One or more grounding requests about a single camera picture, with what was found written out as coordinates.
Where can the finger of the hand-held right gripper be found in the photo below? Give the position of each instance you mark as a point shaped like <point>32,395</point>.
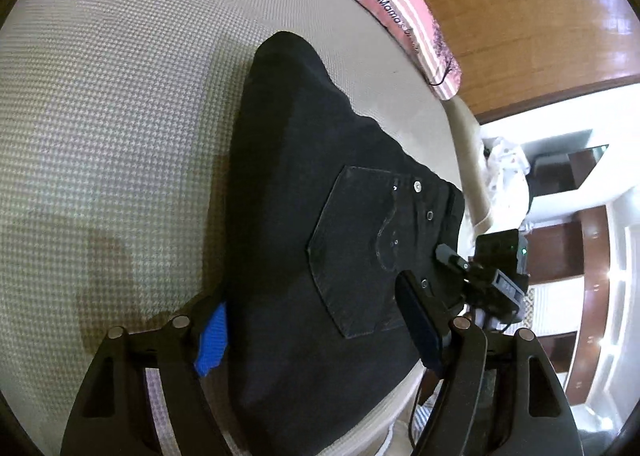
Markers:
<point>451,258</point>

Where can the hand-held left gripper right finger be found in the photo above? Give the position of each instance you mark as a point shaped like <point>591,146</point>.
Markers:
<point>420,318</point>

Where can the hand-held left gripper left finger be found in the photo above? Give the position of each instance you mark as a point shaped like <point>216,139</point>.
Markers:
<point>212,336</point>

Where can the black pants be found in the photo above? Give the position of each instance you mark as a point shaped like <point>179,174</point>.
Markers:
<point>300,186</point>

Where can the white dotted cloth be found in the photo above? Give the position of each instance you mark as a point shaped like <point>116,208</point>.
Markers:
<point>507,171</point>

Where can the white and brown shelf unit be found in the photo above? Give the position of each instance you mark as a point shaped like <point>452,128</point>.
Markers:
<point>595,261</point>

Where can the brown wooden panel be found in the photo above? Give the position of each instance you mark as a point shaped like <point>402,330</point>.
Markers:
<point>500,11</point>

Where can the pink striped blanket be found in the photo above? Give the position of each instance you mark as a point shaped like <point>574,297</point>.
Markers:
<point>400,1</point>

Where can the cream houndstooth bed cover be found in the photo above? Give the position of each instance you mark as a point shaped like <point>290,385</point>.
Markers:
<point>125,86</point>

